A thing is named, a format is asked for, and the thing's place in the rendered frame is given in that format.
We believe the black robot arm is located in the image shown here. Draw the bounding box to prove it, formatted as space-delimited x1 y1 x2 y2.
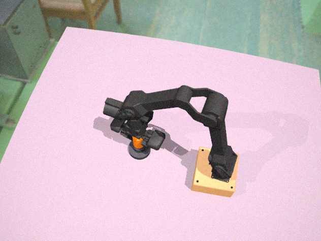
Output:
103 85 238 183

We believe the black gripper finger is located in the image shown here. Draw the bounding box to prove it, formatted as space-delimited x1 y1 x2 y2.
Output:
141 140 149 147
120 132 133 141

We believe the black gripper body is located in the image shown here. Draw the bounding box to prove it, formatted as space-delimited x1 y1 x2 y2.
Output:
110 118 166 150

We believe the grey round pedestal with silver shaft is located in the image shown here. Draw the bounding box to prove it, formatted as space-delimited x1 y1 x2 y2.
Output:
128 141 150 160

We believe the orange knob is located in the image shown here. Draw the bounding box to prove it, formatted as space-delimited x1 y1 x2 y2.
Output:
133 137 143 148

